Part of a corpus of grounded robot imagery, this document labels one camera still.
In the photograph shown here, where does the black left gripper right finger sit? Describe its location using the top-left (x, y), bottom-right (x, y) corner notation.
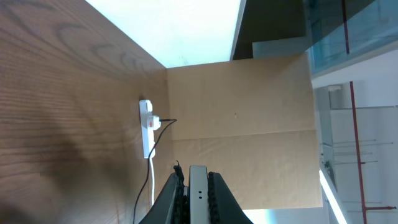
top-left (208, 172), bottom-right (252, 224)

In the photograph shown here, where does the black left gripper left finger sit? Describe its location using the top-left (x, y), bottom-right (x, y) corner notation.
top-left (139, 164), bottom-right (188, 224)

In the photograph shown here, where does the white USB charger plug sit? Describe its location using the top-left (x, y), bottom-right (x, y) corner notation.
top-left (147, 115), bottom-right (161, 131)

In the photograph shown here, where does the white power strip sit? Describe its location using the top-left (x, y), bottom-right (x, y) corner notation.
top-left (139, 100), bottom-right (155, 159)

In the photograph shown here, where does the white power strip cord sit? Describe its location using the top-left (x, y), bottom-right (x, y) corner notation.
top-left (149, 157), bottom-right (155, 208)

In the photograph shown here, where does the black USB charging cable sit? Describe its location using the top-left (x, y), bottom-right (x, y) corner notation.
top-left (132, 118), bottom-right (178, 224)

